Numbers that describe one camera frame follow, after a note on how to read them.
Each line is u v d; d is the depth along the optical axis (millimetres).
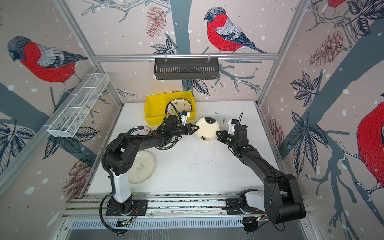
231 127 795
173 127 763
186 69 1063
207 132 872
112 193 589
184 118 856
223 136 761
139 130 1031
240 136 653
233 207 728
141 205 743
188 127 816
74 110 757
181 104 1141
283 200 407
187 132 815
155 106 1233
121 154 516
